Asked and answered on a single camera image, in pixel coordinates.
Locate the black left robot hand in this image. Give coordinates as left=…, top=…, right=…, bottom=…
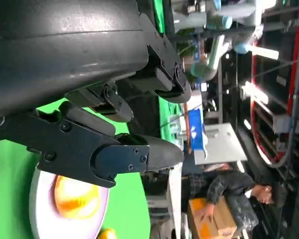
left=0, top=0, right=192, bottom=189

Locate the orange and white bread roll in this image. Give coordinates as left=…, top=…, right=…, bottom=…
left=53, top=175, right=101, bottom=220
left=98, top=228, right=117, bottom=239

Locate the green table cloth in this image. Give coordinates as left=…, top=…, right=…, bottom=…
left=0, top=97, right=150, bottom=239

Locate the blue box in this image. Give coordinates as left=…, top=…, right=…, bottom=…
left=188, top=109, right=205, bottom=150

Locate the lilac plate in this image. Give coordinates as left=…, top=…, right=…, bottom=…
left=28, top=166, right=110, bottom=239

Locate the white board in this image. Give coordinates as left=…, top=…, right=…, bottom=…
left=194, top=123, right=248, bottom=165

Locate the person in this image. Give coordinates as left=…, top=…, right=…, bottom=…
left=183, top=170, right=289, bottom=237

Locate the brown cardboard box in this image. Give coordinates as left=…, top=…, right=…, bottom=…
left=188, top=196, right=238, bottom=239

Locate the red curved frame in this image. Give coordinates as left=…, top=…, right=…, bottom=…
left=250, top=0, right=299, bottom=165

